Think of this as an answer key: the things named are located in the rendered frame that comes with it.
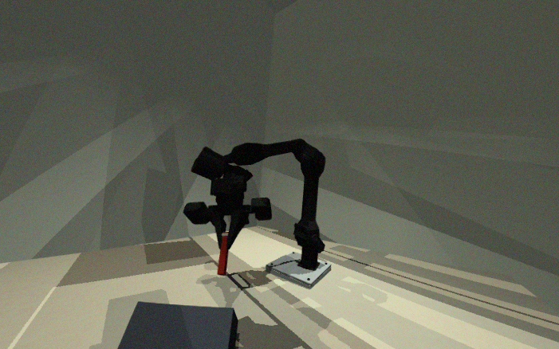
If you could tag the dark grey panel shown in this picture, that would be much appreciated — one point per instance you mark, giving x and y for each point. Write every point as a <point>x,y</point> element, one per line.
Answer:
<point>174,326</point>

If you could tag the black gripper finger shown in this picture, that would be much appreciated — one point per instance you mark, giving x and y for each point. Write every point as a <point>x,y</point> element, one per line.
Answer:
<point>238,220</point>
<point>218,222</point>

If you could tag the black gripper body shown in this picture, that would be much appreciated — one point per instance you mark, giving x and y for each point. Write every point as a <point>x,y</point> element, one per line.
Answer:
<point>196,212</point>

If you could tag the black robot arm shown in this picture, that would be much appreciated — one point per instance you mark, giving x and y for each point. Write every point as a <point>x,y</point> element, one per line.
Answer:
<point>213,166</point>

